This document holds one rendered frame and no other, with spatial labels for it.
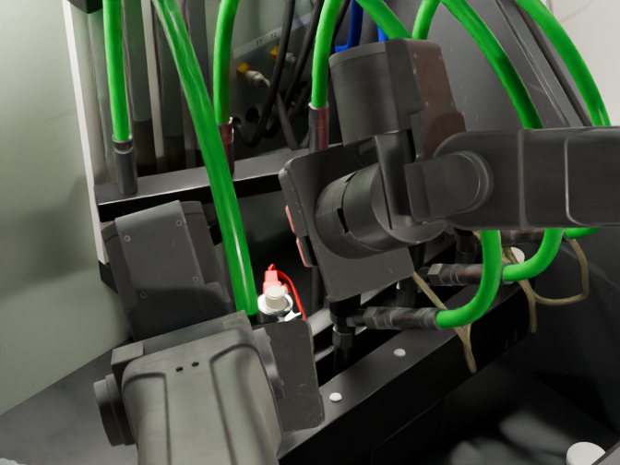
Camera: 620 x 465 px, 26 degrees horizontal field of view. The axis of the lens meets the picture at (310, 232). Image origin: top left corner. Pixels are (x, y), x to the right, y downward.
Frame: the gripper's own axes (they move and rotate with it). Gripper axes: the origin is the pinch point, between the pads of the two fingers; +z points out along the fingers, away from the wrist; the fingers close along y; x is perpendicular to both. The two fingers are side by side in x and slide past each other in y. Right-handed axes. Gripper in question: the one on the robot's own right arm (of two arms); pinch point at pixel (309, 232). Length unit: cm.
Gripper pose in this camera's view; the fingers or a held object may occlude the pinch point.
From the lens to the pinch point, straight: 100.8
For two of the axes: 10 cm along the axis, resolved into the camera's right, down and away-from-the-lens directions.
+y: -3.1, -9.5, 0.1
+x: -8.9, 2.9, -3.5
